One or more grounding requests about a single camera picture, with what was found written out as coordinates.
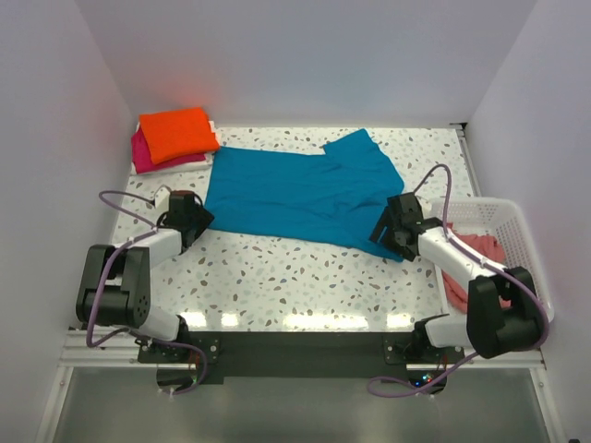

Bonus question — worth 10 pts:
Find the blue t-shirt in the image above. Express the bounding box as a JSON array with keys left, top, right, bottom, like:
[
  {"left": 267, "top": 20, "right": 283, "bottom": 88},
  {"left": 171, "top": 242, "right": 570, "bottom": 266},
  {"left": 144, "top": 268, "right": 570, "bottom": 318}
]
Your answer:
[{"left": 204, "top": 129, "right": 404, "bottom": 261}]

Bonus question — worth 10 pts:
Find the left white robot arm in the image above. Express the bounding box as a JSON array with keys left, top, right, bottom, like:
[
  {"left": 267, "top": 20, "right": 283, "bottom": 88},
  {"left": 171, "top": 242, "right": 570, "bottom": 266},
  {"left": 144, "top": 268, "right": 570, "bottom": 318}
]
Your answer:
[{"left": 76, "top": 186, "right": 214, "bottom": 362}]

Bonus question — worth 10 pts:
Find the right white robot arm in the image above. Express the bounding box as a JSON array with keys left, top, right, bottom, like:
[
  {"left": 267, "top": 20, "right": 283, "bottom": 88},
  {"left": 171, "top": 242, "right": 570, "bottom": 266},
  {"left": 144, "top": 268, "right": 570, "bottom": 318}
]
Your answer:
[{"left": 370, "top": 193, "right": 549, "bottom": 363}]

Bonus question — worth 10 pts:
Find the folded magenta t-shirt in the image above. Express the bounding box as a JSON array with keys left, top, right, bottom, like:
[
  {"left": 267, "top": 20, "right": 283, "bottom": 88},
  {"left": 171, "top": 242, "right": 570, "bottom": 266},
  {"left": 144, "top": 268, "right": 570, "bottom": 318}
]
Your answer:
[{"left": 131, "top": 128, "right": 205, "bottom": 173}]

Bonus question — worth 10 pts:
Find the folded orange t-shirt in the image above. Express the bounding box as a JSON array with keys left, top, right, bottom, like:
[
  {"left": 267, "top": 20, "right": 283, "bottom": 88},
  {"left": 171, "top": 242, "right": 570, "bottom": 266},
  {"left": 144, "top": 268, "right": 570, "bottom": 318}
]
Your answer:
[{"left": 139, "top": 107, "right": 220, "bottom": 164}]

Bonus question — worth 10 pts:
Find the salmon pink t-shirt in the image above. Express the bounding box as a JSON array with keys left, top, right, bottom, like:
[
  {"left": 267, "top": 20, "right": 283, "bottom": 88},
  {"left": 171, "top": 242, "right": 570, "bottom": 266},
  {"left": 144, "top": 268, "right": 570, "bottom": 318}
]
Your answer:
[{"left": 442, "top": 222, "right": 506, "bottom": 314}]

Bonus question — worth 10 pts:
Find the white plastic basket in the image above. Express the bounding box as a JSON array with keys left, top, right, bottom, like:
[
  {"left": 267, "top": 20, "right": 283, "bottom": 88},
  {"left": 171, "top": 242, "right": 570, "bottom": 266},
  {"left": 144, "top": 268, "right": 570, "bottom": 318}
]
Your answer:
[{"left": 420, "top": 198, "right": 555, "bottom": 327}]

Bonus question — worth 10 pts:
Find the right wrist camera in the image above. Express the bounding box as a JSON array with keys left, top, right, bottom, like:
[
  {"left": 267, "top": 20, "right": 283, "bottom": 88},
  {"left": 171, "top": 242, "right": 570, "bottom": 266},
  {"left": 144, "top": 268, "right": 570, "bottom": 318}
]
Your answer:
[{"left": 416, "top": 195, "right": 432, "bottom": 219}]

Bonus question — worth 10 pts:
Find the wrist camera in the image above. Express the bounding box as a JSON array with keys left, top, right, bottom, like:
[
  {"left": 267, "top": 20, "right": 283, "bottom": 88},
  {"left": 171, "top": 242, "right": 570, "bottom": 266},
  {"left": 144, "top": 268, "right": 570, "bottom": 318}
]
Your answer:
[
  {"left": 151, "top": 185, "right": 172, "bottom": 209},
  {"left": 416, "top": 195, "right": 432, "bottom": 219}
]

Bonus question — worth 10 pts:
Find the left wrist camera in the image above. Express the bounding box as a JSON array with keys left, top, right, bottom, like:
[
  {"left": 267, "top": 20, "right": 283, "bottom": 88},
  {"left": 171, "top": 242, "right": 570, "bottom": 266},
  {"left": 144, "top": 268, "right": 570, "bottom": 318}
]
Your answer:
[{"left": 151, "top": 185, "right": 172, "bottom": 209}]

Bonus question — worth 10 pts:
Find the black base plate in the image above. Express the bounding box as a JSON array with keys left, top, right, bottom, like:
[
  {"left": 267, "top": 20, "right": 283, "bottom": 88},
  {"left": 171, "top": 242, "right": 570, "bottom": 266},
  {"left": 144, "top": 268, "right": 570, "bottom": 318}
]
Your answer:
[{"left": 138, "top": 331, "right": 464, "bottom": 385}]

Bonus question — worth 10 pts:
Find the aluminium frame rail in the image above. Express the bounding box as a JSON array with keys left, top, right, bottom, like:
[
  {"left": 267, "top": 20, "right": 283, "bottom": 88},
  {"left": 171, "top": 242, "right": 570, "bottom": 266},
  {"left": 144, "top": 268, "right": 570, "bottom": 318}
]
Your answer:
[{"left": 58, "top": 327, "right": 547, "bottom": 369}]

